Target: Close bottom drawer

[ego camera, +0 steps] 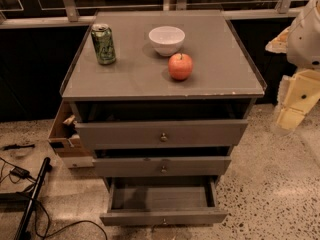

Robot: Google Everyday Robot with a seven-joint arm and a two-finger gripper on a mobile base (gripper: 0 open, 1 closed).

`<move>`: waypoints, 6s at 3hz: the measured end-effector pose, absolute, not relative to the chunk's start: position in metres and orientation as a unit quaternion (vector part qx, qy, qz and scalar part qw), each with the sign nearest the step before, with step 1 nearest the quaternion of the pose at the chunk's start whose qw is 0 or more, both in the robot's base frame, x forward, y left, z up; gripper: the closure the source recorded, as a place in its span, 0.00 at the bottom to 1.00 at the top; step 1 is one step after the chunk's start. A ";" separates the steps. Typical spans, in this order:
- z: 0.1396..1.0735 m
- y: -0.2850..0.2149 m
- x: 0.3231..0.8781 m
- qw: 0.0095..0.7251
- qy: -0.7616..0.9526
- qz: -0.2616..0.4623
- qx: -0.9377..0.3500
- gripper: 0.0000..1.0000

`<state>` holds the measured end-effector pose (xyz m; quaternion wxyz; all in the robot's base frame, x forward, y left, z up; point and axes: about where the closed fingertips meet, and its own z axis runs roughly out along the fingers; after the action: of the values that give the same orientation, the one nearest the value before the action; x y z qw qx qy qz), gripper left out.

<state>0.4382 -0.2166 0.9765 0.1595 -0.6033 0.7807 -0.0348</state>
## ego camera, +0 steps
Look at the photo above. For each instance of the metal railing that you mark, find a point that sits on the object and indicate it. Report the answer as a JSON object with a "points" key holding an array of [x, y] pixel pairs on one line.
{"points": [[70, 7]]}

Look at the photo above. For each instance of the black flat tool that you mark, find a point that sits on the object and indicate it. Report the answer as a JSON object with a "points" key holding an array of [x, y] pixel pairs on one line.
{"points": [[16, 146]]}

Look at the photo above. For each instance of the black pole on floor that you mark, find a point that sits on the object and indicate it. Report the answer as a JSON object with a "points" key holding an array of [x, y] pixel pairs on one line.
{"points": [[21, 233]]}

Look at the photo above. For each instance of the grey drawer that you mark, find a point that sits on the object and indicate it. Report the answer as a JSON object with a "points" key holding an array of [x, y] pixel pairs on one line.
{"points": [[161, 166], [161, 134], [177, 200]]}

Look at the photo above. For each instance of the green soda can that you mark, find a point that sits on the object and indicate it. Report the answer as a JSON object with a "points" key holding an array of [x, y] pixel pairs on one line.
{"points": [[102, 38]]}

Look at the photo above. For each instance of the cardboard box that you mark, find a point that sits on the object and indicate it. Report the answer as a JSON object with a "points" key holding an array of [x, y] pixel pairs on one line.
{"points": [[65, 142]]}

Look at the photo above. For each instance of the grey top drawer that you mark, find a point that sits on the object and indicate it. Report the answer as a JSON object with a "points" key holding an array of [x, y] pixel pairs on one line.
{"points": [[161, 134]]}

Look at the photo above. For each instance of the grey drawer cabinet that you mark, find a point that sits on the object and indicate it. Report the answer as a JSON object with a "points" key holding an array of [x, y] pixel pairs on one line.
{"points": [[224, 83]]}

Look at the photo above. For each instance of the grey middle drawer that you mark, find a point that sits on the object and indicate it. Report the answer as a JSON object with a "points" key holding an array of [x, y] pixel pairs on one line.
{"points": [[161, 166]]}

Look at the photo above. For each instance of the black power adapter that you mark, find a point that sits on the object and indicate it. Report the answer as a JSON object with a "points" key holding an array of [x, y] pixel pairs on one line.
{"points": [[20, 172]]}

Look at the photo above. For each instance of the grey bottom drawer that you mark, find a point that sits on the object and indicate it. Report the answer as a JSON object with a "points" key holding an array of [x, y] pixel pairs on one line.
{"points": [[177, 200]]}

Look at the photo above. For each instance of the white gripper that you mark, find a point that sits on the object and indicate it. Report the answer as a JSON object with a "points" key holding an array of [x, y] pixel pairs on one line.
{"points": [[305, 39]]}

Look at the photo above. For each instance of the white ceramic bowl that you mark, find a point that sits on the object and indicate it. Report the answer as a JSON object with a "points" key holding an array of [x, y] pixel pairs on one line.
{"points": [[166, 40]]}

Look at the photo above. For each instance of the red apple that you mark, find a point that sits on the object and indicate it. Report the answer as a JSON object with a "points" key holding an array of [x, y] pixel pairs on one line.
{"points": [[180, 66]]}

